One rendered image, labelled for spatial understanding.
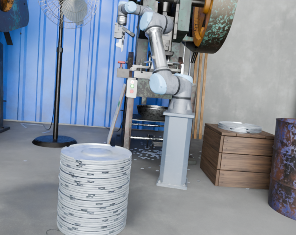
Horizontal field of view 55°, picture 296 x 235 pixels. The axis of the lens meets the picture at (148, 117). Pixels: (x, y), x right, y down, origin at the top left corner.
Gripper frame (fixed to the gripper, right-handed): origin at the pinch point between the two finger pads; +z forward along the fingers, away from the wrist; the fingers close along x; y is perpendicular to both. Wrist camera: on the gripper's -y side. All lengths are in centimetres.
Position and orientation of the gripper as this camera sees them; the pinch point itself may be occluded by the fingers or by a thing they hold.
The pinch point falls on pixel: (122, 50)
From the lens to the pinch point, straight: 227.1
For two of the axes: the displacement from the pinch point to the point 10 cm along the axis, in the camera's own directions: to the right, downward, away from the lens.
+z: -0.9, 9.9, 1.2
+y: -9.9, -0.8, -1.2
